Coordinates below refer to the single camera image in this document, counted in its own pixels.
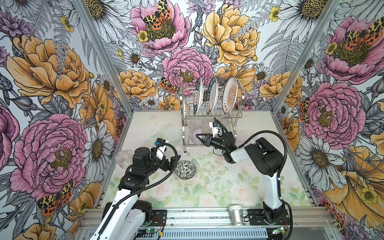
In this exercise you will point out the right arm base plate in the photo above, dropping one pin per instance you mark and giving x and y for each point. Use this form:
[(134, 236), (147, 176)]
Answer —
[(258, 217)]

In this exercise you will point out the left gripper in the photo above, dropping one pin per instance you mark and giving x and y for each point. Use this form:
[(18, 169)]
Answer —
[(172, 163)]

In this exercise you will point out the aluminium front rail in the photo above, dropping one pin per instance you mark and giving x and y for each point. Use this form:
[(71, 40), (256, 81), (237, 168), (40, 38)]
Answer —
[(179, 218)]

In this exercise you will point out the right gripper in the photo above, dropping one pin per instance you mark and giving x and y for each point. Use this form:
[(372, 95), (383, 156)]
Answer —
[(208, 139)]

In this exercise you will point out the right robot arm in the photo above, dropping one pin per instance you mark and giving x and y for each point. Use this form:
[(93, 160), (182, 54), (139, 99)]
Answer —
[(265, 157)]

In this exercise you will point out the orange bowl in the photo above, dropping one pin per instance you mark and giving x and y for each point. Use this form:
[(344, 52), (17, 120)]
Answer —
[(185, 180)]

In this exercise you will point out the green circuit board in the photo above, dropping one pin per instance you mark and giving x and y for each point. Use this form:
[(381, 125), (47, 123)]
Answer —
[(150, 231)]

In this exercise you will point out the white cylinder on rail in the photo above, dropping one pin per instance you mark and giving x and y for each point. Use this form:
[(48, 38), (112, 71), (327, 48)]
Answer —
[(236, 213)]

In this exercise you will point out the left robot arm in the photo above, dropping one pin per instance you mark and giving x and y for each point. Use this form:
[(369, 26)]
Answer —
[(150, 168)]

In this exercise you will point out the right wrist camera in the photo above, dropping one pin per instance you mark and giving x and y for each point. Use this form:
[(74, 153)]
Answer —
[(216, 129)]

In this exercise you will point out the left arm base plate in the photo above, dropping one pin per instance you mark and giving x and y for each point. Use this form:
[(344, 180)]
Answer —
[(158, 219)]

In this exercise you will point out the dark rimmed white plate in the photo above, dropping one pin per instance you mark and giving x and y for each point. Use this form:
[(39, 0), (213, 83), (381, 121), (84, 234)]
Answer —
[(212, 95)]

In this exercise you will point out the pink patterned white plate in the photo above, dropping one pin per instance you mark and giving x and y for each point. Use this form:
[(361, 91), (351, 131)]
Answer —
[(230, 94)]

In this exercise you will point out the chrome two-tier dish rack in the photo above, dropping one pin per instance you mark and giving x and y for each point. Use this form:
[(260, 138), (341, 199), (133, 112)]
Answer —
[(201, 119)]

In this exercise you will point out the green rimmed white plate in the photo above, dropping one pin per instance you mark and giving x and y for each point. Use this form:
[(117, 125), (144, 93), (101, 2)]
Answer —
[(199, 92)]

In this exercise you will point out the clear plastic cup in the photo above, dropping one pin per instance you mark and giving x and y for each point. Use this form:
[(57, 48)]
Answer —
[(124, 158)]

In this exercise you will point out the pink patterned bowl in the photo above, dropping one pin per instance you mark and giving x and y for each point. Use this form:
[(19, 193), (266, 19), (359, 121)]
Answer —
[(185, 169)]

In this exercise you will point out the lavender bowl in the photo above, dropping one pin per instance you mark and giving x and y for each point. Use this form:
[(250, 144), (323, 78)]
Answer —
[(194, 139)]

